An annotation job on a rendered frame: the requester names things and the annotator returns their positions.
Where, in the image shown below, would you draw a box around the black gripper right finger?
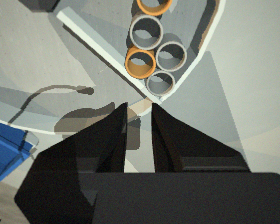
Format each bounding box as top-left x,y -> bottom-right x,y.
151,103 -> 251,173

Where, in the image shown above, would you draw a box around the grey metal ring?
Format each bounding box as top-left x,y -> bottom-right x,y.
154,33 -> 187,72
130,10 -> 163,50
146,63 -> 175,96

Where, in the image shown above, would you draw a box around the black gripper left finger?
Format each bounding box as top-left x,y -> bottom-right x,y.
27,103 -> 128,174

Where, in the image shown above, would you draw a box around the orange hollow cylinder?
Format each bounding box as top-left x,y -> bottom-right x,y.
137,0 -> 172,16
125,43 -> 156,79

